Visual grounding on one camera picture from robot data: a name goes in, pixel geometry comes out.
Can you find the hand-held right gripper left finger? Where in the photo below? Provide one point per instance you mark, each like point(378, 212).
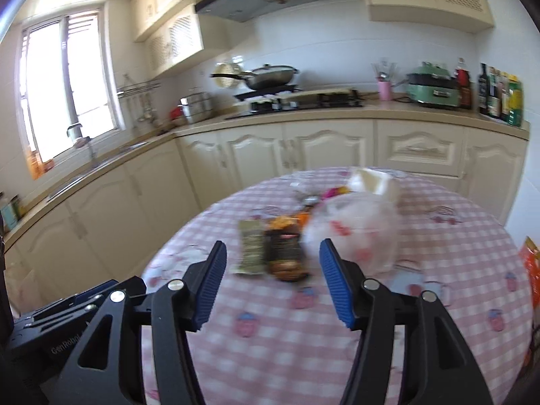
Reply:
point(209, 287)

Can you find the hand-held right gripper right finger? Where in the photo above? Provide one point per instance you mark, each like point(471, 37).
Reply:
point(337, 287)

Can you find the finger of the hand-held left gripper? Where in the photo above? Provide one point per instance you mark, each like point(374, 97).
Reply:
point(133, 287)
point(97, 291)

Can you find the green snack wrapper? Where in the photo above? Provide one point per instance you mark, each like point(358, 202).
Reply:
point(251, 247)

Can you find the dark brown snack wrapper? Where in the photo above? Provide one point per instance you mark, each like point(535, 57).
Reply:
point(284, 255)

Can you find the white plastic bag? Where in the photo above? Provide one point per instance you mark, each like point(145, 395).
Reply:
point(358, 228)

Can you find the orange wrapper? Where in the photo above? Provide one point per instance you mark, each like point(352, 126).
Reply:
point(287, 221)

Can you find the small silver wrapper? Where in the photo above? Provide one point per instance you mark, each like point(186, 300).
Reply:
point(308, 200)

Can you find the pink yellow wrapper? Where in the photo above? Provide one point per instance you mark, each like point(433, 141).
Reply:
point(335, 193)

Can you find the pink checked tablecloth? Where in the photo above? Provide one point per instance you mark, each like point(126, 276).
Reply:
point(274, 346)

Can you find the blue label jar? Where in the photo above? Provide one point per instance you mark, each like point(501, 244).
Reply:
point(8, 215)

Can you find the dark jar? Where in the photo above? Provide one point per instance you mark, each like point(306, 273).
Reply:
point(17, 204)

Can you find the metal faucet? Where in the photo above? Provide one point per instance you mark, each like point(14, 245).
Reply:
point(89, 152)

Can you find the orange window packet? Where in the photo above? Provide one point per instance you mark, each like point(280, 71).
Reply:
point(38, 164)

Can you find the cream base cabinets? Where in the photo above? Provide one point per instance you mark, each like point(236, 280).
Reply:
point(329, 143)

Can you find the red bowl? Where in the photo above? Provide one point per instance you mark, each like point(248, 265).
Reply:
point(176, 114)

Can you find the hanging metal utensils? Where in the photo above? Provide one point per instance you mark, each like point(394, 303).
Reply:
point(145, 112)

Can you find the stainless steel steamer pot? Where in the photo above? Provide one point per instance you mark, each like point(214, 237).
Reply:
point(196, 107)

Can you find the black gas stove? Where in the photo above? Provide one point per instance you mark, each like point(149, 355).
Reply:
point(261, 107)

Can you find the large orange packet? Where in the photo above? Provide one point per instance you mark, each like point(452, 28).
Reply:
point(532, 270)

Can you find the pink utensil holder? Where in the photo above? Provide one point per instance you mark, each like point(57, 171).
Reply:
point(385, 90)

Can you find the kitchen window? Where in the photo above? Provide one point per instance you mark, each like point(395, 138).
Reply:
point(46, 93)

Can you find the cream round colander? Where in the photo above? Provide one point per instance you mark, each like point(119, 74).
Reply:
point(225, 71)

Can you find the steel wok with lid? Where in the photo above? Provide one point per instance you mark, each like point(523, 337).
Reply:
point(270, 76)

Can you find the bunch of chopsticks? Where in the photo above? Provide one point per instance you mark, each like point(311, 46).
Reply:
point(384, 71)

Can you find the green electric cooker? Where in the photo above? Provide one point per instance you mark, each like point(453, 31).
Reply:
point(432, 86)

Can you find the red label sauce bottle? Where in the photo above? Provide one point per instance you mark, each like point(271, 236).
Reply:
point(464, 84)

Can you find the green yellow packet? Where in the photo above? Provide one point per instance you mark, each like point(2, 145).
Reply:
point(515, 103)

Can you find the metal wall utensil rack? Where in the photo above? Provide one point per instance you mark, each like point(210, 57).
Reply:
point(139, 87)

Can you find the cream panel wall cabinet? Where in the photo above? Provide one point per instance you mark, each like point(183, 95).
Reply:
point(160, 0)

